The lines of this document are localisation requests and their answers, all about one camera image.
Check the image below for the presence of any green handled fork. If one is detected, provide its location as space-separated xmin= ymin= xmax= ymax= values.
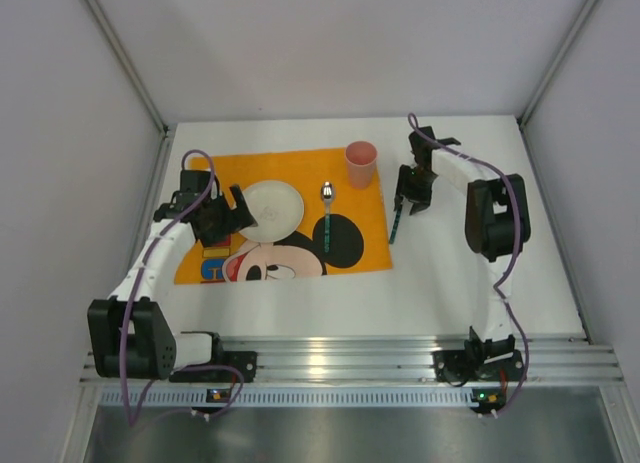
xmin=389 ymin=195 xmax=404 ymax=245

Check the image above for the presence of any cream round plate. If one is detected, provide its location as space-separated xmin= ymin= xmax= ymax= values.
xmin=240 ymin=180 xmax=305 ymax=243

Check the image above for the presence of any pink plastic cup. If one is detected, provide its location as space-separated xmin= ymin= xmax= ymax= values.
xmin=345 ymin=141 xmax=378 ymax=189

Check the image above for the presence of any green handled spoon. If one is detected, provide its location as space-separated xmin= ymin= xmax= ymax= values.
xmin=321 ymin=181 xmax=336 ymax=253

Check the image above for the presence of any orange cartoon cloth placemat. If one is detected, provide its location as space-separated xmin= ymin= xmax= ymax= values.
xmin=174 ymin=148 xmax=392 ymax=285

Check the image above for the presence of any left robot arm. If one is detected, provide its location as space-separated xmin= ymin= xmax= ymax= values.
xmin=87 ymin=170 xmax=256 ymax=380

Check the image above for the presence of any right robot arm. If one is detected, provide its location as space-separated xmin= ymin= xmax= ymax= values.
xmin=389 ymin=126 xmax=531 ymax=367

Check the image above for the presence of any left aluminium frame post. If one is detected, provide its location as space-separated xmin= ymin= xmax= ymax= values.
xmin=74 ymin=0 xmax=171 ymax=134

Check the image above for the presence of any aluminium frame post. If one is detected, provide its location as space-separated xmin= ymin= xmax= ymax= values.
xmin=74 ymin=0 xmax=171 ymax=134
xmin=516 ymin=0 xmax=602 ymax=130

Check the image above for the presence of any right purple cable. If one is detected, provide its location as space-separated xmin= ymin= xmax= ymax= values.
xmin=407 ymin=113 xmax=530 ymax=419

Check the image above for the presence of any purple cable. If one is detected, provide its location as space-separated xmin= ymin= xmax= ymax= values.
xmin=122 ymin=148 xmax=246 ymax=428
xmin=407 ymin=113 xmax=530 ymax=419

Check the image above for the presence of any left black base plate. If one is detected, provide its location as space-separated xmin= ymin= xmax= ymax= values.
xmin=169 ymin=351 xmax=258 ymax=383

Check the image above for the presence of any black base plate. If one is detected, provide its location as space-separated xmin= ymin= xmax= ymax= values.
xmin=433 ymin=350 xmax=524 ymax=387
xmin=169 ymin=351 xmax=258 ymax=383

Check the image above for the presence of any aluminium mounting rail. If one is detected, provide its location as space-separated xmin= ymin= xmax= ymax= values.
xmin=79 ymin=334 xmax=624 ymax=385

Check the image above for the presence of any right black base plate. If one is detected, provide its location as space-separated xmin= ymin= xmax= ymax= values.
xmin=433 ymin=350 xmax=524 ymax=387

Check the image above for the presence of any perforated cable duct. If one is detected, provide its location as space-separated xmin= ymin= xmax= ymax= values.
xmin=99 ymin=386 xmax=506 ymax=408

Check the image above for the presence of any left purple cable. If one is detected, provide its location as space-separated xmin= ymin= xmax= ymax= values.
xmin=122 ymin=148 xmax=246 ymax=428

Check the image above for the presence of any right aluminium frame post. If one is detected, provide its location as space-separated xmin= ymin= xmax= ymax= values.
xmin=516 ymin=0 xmax=602 ymax=130

